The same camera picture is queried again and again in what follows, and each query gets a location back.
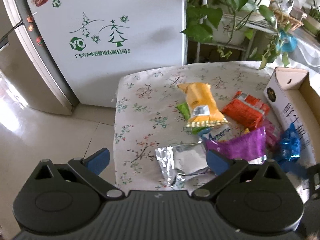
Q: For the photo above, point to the white blue America snack packet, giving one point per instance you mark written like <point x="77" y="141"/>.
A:
<point x="222" y="132"/>

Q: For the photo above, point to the green snack packet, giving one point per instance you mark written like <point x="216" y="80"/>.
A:
<point x="184" y="110"/>

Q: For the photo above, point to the purple snack bag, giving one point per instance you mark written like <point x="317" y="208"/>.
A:
<point x="249" y="146"/>

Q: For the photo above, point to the large orange snack bag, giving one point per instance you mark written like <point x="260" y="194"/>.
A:
<point x="202" y="106"/>

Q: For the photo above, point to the green pothos plant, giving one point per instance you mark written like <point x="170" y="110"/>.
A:
<point x="205" y="16"/>

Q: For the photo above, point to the cardboard milk box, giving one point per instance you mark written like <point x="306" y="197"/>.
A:
<point x="294" y="101"/>

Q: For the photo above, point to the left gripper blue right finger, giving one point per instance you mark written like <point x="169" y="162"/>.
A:
<point x="217" y="162"/>

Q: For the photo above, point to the white chest freezer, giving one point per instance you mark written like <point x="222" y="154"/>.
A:
<point x="82" y="48"/>

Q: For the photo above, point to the white plant pot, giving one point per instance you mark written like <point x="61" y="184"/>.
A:
<point x="223" y="33"/>

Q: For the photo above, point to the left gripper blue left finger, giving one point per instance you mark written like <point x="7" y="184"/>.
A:
<point x="98" y="161"/>

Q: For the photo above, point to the red orange snack packet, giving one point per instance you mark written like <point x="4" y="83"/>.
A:
<point x="247" y="110"/>

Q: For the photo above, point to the white metal plant rack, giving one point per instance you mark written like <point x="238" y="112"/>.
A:
<point x="225" y="47"/>

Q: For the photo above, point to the pink snack packet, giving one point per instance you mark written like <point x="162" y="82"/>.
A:
<point x="273" y="134"/>

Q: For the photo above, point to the floral tablecloth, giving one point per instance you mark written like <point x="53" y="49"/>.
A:
<point x="147" y="116"/>

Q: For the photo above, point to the blue foil snack bag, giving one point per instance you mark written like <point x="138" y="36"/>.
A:
<point x="288" y="153"/>

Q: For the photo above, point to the silver refrigerator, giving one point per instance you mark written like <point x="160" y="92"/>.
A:
<point x="19" y="70"/>

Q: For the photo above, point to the silver foil snack bag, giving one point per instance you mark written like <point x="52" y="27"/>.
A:
<point x="179" y="163"/>

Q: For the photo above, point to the wicker basket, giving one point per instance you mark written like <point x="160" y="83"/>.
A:
<point x="285" y="21"/>

